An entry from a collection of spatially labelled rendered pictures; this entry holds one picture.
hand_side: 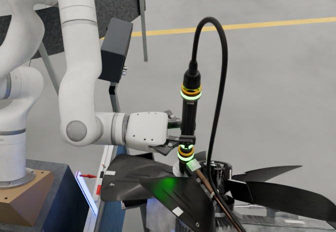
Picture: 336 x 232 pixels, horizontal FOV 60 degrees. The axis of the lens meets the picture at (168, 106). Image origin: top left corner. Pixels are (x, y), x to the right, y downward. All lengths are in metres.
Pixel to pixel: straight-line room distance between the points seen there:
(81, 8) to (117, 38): 0.65
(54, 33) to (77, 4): 1.70
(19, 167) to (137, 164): 0.45
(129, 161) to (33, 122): 1.92
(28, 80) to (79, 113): 0.52
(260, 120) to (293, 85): 0.62
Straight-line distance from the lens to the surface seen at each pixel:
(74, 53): 0.75
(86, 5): 0.79
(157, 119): 0.73
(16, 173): 1.22
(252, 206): 1.06
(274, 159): 2.54
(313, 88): 3.23
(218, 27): 0.46
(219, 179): 0.92
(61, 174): 1.35
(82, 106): 0.66
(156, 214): 1.13
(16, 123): 1.17
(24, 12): 0.95
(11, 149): 1.18
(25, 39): 1.02
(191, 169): 0.80
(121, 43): 1.39
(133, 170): 1.00
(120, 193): 0.95
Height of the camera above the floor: 2.06
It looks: 49 degrees down
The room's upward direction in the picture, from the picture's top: straight up
